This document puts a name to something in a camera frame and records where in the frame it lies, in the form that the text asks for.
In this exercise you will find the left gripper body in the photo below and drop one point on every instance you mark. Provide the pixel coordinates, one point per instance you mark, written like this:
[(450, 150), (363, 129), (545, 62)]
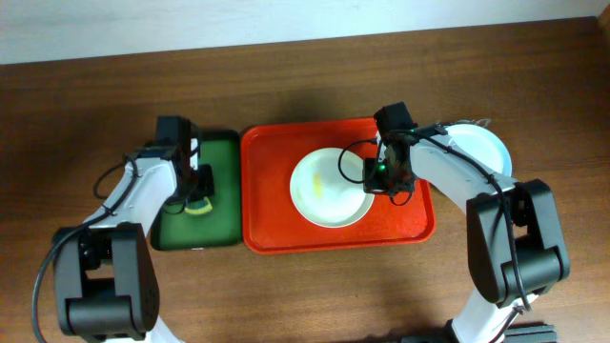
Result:
[(204, 182)]

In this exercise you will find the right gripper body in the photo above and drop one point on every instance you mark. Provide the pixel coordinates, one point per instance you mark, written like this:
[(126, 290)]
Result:
[(391, 181)]

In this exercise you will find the cream white plate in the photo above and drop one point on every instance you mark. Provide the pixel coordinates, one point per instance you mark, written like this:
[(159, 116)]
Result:
[(322, 195)]

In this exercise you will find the yellow green scrub sponge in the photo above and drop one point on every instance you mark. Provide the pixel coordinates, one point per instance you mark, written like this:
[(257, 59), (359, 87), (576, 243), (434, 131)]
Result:
[(199, 207)]

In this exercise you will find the light blue plate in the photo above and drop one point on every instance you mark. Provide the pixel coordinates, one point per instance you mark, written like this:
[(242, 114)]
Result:
[(479, 142)]

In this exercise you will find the mint green plate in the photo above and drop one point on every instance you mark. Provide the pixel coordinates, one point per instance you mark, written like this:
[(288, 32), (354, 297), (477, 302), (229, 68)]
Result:
[(505, 164)]

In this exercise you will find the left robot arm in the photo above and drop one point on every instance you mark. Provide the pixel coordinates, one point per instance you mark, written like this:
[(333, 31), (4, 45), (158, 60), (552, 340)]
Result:
[(105, 286)]

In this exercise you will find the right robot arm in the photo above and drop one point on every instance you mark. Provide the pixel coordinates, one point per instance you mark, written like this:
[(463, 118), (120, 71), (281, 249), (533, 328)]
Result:
[(515, 245)]

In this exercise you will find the red plastic tray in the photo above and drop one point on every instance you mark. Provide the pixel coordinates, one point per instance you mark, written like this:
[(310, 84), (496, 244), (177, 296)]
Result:
[(270, 221)]

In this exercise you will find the dark green tray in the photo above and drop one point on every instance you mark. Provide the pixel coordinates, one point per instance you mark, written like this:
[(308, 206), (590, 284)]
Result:
[(176, 229)]

